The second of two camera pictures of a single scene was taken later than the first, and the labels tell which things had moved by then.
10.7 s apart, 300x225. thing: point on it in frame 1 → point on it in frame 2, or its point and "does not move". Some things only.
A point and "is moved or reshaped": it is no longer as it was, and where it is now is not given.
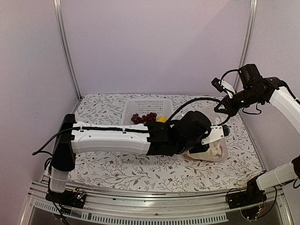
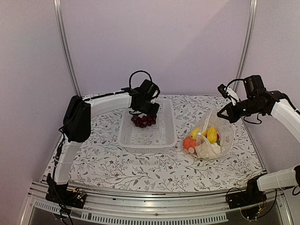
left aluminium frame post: x=57 y=11 does not move
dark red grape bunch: x=150 y=117 does not move
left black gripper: x=204 y=149 → x=153 y=112
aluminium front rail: x=167 y=207 does not move
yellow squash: x=162 y=118 is moved or reshaped
